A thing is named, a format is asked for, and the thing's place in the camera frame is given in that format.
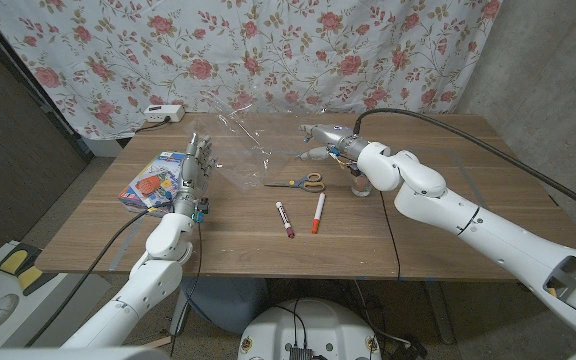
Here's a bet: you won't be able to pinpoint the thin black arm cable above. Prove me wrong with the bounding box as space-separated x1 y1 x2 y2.
170 222 204 357
380 189 402 281

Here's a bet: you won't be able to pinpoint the white marker dark red cap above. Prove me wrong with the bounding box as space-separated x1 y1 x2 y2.
275 201 296 240

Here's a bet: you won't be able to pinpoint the light wooden strip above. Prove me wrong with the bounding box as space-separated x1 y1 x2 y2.
140 335 173 350

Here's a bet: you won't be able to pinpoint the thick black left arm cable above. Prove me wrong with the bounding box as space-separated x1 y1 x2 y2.
25 207 174 349

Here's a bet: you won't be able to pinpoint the clear tape strip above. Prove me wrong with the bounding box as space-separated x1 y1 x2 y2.
109 214 145 272

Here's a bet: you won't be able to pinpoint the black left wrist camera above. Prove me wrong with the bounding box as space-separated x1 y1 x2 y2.
193 197 212 225

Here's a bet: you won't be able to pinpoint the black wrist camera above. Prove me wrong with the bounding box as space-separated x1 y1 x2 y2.
327 144 357 171
193 197 212 225

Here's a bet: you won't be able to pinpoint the yellow and black floor object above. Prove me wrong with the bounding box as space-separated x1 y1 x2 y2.
0 242 59 297

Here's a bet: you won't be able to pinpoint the dark perforated wall panel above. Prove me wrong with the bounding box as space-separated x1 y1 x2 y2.
0 9 94 271

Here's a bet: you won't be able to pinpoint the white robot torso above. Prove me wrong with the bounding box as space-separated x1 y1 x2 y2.
237 298 383 360

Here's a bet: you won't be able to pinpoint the grey table leg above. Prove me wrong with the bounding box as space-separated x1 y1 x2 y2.
420 279 457 346
170 288 192 336

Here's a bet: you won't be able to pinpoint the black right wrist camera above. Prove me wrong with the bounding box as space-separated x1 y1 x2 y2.
327 144 357 171

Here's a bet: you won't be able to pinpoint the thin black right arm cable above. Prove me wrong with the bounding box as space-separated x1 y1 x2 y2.
380 189 402 281

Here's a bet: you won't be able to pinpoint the white marker orange cap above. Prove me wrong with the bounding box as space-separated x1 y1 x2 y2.
311 192 327 235

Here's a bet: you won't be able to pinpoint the grey and orange scissors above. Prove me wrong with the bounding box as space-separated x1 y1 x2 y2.
263 172 327 194

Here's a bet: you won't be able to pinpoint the clear drinking glass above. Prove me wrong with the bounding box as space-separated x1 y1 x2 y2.
350 167 375 198

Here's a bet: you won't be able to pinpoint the floral print curtain backdrop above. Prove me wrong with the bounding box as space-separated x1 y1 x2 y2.
0 0 504 141

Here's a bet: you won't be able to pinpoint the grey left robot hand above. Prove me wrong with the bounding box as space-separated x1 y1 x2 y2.
172 132 217 216

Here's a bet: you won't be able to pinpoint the white power strip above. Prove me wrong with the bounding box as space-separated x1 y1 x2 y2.
142 103 187 124

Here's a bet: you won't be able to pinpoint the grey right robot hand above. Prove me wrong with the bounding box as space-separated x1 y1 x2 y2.
295 123 369 162

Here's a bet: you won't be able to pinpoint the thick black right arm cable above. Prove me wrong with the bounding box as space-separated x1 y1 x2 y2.
352 108 576 221

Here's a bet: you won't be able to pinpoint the black plug on floor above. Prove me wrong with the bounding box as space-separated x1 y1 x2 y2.
390 338 429 360

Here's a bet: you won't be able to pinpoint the black power strip cord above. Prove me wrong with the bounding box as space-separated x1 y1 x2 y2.
134 116 173 134

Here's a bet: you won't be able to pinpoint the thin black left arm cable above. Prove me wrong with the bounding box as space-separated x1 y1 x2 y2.
170 222 204 357

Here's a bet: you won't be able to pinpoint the colourful printed package box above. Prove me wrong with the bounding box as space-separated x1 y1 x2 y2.
117 151 189 216

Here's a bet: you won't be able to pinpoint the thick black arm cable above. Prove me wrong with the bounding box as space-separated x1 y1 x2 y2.
25 207 174 349
352 108 576 221

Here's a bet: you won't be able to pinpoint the clear plastic bag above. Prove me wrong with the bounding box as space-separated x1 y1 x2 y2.
182 89 294 196

